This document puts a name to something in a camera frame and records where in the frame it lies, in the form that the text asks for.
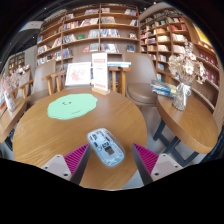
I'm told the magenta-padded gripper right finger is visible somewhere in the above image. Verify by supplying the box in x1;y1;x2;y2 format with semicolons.
131;142;184;186

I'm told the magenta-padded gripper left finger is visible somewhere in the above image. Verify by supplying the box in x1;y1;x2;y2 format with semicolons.
41;143;92;186

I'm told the transparent computer mouse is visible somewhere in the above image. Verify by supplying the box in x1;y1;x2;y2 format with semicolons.
86;127;126;168

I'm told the green cloud-shaped mouse pad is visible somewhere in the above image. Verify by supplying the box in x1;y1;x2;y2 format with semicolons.
46;92;99;121

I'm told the round wooden side table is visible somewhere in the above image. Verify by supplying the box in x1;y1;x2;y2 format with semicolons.
0;97;29;152
153;94;220;168

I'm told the glass vase with dried flowers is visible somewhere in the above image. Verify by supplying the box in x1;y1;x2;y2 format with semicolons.
167;41;208;112
1;64;31;113

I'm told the stack of colourful books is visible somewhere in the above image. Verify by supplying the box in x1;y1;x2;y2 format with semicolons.
150;79;179;99

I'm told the brown armchair with wooden arms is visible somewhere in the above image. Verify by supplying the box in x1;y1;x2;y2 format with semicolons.
41;52;133;98
17;59;58;108
124;52;168;108

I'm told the dark blue book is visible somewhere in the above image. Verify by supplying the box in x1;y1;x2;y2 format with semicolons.
89;66;95;86

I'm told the white framed floral picture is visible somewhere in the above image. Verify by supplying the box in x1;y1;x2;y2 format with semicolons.
64;61;93;88

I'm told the white sign on wooden base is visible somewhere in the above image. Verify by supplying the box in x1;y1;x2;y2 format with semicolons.
91;52;111;97

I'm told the wooden bookshelf with red books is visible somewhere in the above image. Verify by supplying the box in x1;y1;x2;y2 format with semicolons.
186;23;222;115

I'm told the small distant wooden bookshelf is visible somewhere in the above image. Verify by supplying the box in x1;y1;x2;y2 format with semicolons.
7;51;26;75

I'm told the wide wooden bookshelf with books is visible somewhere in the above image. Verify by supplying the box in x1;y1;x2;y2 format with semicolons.
35;3;141;68

